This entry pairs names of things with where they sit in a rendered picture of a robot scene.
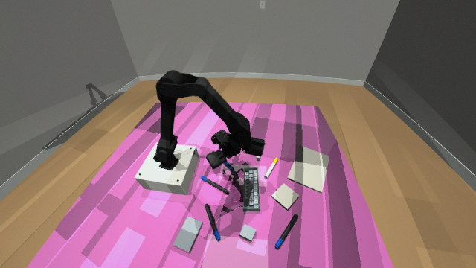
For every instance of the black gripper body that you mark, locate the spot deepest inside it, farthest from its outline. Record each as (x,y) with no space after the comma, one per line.
(216,160)

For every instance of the grey keyboard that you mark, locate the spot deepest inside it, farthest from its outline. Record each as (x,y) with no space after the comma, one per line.
(251,191)

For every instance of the black stylus with blue tip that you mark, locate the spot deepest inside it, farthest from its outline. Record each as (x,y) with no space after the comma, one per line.
(286,231)
(212,222)
(214,184)

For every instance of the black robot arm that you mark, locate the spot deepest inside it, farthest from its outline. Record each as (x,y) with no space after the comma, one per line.
(174,85)

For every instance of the blue stylus with grey tip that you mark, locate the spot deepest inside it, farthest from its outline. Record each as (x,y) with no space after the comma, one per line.
(229,166)

